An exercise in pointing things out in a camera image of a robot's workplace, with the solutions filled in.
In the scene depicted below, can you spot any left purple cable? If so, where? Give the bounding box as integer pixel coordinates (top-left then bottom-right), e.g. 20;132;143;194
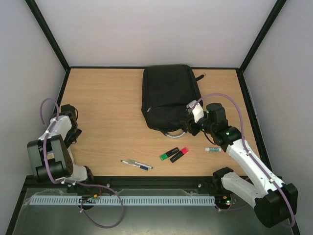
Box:
40;97;125;230

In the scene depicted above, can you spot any blue whiteboard marker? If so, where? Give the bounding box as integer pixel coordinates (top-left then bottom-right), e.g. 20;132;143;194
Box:
121;160;148;171

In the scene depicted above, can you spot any pink highlighter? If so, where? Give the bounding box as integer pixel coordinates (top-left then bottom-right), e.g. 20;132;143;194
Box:
170;147;189;163

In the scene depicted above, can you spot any purple cable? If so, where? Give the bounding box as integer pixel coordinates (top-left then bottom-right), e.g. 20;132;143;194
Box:
40;97;125;230
190;93;296;228

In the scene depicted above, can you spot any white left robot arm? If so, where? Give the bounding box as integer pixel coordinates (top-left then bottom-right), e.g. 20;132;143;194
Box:
27;104;94;184

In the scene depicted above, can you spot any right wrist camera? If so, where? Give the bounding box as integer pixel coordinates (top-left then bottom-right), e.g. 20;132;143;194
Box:
186;100;204;123

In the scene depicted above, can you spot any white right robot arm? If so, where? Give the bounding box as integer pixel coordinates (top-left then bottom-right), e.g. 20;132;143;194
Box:
181;100;298;228

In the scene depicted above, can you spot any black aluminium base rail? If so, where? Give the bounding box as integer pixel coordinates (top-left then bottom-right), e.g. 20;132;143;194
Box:
24;175;284;194

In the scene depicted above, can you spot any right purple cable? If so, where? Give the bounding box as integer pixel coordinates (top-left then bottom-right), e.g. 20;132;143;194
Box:
190;93;296;228

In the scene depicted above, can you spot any glue stick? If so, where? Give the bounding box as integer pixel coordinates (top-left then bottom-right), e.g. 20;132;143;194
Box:
205;147;222;152

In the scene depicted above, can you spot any black student bag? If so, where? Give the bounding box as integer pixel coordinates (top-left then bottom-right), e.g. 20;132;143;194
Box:
141;65;204;138

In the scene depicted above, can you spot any green highlighter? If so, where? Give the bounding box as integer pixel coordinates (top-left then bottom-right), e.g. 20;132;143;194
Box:
160;147;179;161

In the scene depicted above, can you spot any grey slotted cable duct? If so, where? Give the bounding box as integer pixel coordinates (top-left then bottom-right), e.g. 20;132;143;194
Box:
29;195;215;206

